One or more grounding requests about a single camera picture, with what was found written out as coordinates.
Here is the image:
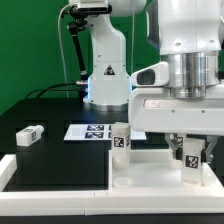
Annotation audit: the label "white U-shaped border fence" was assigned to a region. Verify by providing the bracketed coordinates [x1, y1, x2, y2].
[0, 154, 224, 216]

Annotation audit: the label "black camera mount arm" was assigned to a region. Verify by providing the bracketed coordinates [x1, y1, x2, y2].
[68, 6, 88, 85]

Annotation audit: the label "white hanging cable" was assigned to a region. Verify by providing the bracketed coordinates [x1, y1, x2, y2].
[57, 4, 72, 99]

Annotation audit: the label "white fiducial marker plate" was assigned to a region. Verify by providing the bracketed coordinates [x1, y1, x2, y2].
[63, 123, 148, 142]

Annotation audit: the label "white camera box top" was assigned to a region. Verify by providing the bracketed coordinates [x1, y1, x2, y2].
[77, 0, 109, 14]

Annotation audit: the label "white square table top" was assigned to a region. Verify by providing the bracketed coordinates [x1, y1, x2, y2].
[110, 150, 224, 197]

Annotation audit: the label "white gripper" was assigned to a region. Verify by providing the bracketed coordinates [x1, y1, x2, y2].
[128, 62, 224, 164]

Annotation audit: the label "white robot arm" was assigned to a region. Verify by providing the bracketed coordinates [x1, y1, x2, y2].
[129, 0, 224, 136]

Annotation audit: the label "black cables on table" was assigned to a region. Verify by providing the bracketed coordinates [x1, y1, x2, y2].
[24, 79, 89, 100]

